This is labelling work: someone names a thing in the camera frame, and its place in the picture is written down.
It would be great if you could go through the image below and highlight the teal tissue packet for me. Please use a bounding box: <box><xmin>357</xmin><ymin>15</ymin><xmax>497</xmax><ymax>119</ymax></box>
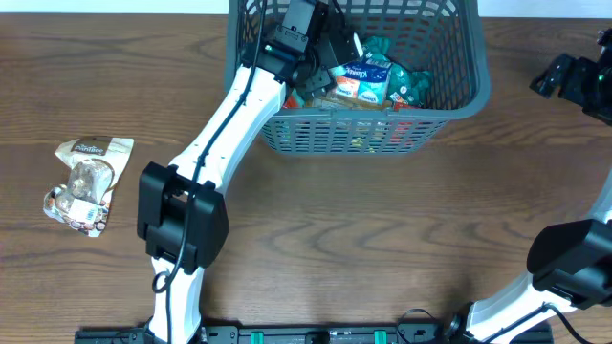
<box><xmin>330</xmin><ymin>59</ymin><xmax>392</xmax><ymax>105</ymax></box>

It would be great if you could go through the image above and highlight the orange pasta packet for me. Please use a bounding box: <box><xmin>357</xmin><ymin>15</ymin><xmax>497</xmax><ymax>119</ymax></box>
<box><xmin>281</xmin><ymin>93</ymin><xmax>425</xmax><ymax>112</ymax></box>

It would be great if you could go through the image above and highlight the green Nescafe coffee bag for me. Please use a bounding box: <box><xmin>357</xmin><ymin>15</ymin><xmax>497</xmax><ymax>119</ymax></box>
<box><xmin>362</xmin><ymin>36</ymin><xmax>432</xmax><ymax>108</ymax></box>

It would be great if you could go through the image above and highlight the beige snack pouch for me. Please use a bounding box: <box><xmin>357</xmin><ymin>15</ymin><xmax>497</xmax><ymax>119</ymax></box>
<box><xmin>43</xmin><ymin>137</ymin><xmax>135</xmax><ymax>238</ymax></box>

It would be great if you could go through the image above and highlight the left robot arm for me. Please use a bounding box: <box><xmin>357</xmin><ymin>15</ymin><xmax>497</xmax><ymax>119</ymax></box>
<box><xmin>137</xmin><ymin>1</ymin><xmax>363</xmax><ymax>343</ymax></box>

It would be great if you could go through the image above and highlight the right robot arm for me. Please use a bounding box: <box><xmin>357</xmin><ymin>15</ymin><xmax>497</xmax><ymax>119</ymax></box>
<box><xmin>435</xmin><ymin>30</ymin><xmax>611</xmax><ymax>343</ymax></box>

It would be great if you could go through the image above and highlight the grey plastic basket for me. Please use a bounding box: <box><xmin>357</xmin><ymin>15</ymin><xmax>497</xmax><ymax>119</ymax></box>
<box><xmin>223</xmin><ymin>0</ymin><xmax>492</xmax><ymax>157</ymax></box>

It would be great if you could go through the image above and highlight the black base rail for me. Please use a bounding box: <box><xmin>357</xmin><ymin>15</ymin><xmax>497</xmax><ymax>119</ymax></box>
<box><xmin>74</xmin><ymin>319</ymin><xmax>554</xmax><ymax>344</ymax></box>

